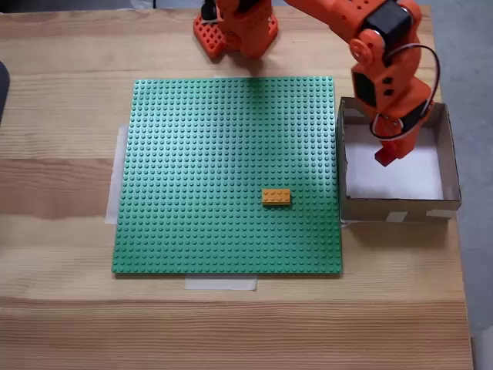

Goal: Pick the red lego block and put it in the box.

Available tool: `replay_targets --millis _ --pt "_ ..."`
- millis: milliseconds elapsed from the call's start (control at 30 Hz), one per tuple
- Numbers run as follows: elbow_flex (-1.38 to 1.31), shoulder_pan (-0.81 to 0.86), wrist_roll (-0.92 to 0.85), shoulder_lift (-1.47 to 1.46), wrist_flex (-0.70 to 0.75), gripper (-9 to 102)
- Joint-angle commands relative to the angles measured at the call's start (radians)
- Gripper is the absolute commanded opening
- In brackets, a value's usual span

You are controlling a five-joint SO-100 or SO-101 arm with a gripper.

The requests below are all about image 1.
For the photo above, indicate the narrow translucent tape strip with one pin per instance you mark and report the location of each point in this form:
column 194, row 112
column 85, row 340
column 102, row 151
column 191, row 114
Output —
column 219, row 283

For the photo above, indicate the wide translucent tape strip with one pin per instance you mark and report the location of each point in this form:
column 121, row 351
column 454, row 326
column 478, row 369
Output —
column 113, row 185

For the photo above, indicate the yellow lego block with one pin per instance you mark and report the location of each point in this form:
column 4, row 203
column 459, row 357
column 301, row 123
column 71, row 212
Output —
column 276, row 197

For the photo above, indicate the cardboard box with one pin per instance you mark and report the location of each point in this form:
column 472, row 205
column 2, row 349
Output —
column 400, row 210

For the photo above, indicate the red lego block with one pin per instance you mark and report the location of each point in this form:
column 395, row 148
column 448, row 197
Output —
column 385, row 156

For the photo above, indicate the green lego baseplate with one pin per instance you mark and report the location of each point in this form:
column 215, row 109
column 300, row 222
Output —
column 231, row 154

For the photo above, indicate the small translucent tape strip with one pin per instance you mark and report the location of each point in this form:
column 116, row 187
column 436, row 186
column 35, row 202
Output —
column 221, row 77

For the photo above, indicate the black rounded device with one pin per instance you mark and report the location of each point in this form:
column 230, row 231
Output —
column 4, row 88

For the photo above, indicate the white paper box lining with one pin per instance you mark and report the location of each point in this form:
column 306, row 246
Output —
column 366, row 173

